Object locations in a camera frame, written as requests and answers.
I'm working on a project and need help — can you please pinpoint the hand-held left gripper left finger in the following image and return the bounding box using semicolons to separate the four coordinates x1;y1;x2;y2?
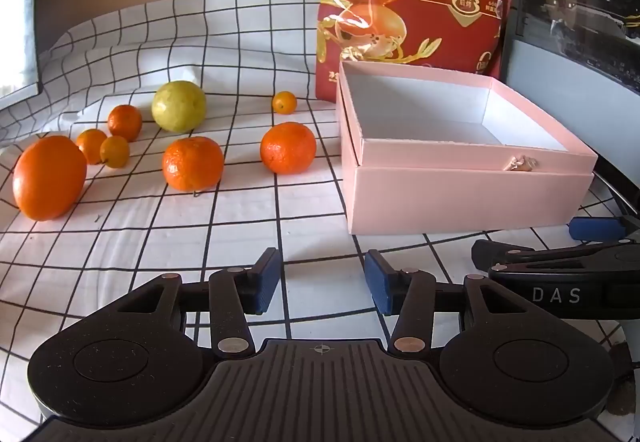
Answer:
116;248;279;358

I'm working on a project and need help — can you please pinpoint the yellow-green guava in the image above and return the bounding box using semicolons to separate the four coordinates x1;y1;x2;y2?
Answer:
151;80;207;133

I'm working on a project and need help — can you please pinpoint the orange mandarin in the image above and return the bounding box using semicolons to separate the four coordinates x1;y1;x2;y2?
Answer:
259;122;317;175
162;136;225;193

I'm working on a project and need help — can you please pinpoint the pink cardboard box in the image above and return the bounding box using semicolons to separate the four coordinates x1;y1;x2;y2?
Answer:
334;60;600;235

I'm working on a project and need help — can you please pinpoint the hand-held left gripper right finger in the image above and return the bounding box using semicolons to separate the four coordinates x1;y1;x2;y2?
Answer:
364;250;526;357

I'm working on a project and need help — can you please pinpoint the orange kumquat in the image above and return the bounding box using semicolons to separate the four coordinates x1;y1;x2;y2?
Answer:
99;135;131;169
271;91;298;115

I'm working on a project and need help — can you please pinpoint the black monitor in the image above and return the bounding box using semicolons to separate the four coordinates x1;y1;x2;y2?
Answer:
0;0;44;111

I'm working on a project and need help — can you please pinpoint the small orange tangerine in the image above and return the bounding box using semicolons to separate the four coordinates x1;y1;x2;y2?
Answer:
75;129;109;165
107;104;144;143

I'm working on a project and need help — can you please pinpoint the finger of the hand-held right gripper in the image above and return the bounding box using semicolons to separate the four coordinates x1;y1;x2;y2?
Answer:
471;239;640;273
569;216;640;243

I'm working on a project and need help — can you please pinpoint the white checked cloth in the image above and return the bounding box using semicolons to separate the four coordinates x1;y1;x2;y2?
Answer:
0;0;626;429

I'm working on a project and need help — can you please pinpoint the large orange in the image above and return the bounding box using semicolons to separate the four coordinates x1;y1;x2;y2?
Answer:
13;135;88;222

